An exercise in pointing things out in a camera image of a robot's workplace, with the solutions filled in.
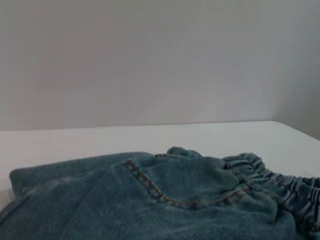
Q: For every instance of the blue denim shorts with print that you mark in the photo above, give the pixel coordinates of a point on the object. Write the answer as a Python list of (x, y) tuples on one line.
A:
[(162, 200)]

